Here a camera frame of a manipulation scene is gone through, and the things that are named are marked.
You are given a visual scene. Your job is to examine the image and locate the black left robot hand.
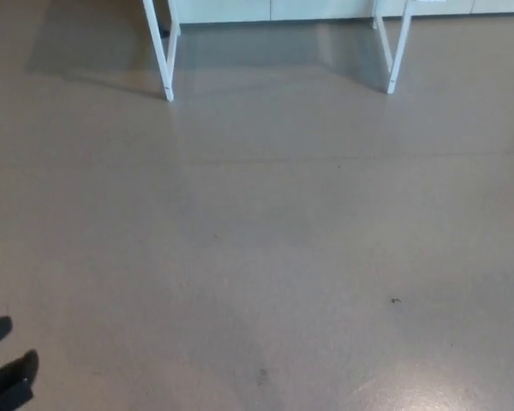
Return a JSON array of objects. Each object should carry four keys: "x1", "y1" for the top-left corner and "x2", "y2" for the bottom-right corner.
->
[{"x1": 0, "y1": 315, "x2": 40, "y2": 411}]

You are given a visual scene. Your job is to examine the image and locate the white cabinet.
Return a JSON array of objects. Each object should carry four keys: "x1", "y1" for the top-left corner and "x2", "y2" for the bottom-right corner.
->
[{"x1": 177, "y1": 0, "x2": 514, "y2": 23}]

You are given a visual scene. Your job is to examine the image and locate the white desk leg frame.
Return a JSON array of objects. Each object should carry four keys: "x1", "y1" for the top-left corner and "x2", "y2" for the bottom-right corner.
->
[
  {"x1": 142, "y1": 0, "x2": 182, "y2": 102},
  {"x1": 371, "y1": 0, "x2": 415, "y2": 95}
]

